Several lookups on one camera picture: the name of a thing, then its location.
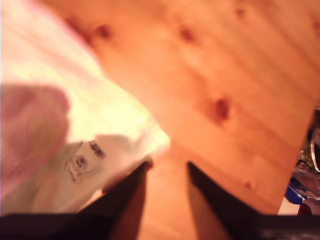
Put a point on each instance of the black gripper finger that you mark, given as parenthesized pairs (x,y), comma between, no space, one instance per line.
(120,212)
(220,212)

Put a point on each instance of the cream pink striped tea towel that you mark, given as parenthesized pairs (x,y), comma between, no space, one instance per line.
(75,100)

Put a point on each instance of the blue plastic item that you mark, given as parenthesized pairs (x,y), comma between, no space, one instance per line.
(295,192)

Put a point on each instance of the shiny metal pot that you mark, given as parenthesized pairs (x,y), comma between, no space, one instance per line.
(313,150)

